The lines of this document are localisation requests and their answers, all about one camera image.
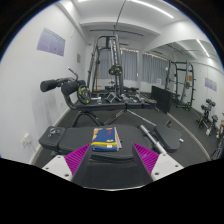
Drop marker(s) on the silver barbell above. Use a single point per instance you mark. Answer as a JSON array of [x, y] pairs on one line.
[[151, 135]]

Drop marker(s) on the small purple wall poster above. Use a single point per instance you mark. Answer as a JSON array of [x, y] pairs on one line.
[[210, 84]]

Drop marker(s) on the group of floor dumbbells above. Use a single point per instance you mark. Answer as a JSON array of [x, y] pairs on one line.
[[133, 98]]

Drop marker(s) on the white wall socket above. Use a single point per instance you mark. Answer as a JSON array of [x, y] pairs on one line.
[[26, 140]]

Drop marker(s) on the grey window curtains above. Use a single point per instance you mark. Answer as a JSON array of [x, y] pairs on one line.
[[153, 68]]

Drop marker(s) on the large purple wall poster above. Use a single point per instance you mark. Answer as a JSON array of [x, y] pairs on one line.
[[51, 41]]

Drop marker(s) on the blue cartoon print towel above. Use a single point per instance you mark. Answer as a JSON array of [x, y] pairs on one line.
[[105, 138]]

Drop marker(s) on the small beige wall notice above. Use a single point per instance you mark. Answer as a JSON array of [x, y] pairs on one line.
[[79, 58]]

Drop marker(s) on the black padded flat weight bench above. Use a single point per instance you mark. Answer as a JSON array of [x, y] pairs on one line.
[[76, 136]]

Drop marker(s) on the black weight plate on machine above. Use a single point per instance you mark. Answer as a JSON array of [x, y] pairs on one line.
[[115, 70]]

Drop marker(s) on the black box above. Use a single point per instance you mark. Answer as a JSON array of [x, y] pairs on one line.
[[161, 98]]

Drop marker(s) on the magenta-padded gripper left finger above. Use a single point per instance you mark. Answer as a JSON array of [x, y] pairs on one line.
[[75, 161]]

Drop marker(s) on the black power rack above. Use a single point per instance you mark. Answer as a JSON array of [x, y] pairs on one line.
[[186, 76]]

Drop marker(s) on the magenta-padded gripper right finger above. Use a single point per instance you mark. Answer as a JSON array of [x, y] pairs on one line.
[[148, 160]]

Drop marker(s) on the long ceiling light strip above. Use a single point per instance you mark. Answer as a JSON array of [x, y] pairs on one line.
[[203, 48], [153, 8]]

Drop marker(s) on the black bench with leg rollers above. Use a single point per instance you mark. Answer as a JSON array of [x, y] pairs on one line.
[[100, 106]]

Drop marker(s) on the dumbbell rack with dumbbells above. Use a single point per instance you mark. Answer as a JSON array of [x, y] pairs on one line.
[[206, 106]]

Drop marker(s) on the black weight plate yellow marks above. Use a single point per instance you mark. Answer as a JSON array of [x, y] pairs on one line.
[[81, 96]]

